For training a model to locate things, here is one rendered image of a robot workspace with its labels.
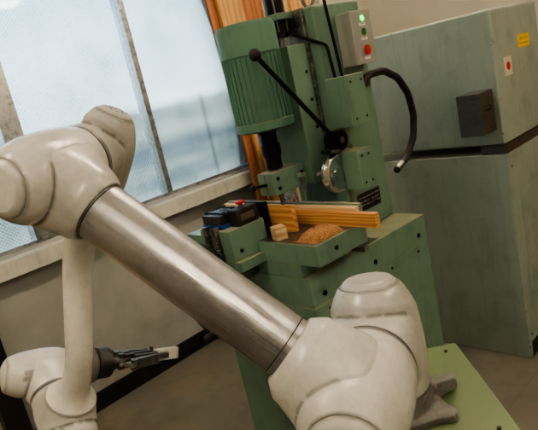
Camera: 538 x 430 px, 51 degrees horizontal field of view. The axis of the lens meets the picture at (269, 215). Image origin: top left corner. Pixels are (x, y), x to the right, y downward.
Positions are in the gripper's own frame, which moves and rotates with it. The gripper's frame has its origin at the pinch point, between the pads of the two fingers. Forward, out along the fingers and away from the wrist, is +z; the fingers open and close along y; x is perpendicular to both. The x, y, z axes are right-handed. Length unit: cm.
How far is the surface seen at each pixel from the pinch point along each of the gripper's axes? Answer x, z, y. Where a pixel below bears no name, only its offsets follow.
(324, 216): -39, 39, -19
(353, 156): -57, 49, -20
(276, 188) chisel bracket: -47, 32, -5
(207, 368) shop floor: 41, 90, 105
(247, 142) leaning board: -79, 119, 117
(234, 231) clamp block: -33.3, 16.6, -5.7
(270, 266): -23.5, 28.2, -8.6
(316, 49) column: -89, 41, -11
